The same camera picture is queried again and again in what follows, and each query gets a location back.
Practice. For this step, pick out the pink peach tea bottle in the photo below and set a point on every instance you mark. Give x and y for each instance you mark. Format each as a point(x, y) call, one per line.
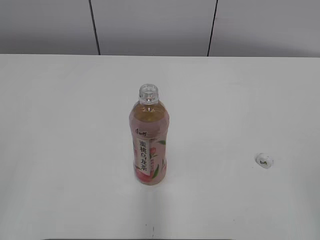
point(149, 123)

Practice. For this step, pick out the white bottle cap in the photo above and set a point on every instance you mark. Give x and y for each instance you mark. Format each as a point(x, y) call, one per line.
point(264, 160)

